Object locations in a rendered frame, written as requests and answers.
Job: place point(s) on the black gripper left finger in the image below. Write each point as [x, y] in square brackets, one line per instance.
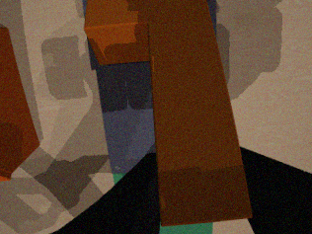
[131, 206]

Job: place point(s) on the orange l-shaped part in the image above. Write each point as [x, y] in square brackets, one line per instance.
[200, 170]

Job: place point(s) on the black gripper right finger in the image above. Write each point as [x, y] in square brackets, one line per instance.
[280, 195]

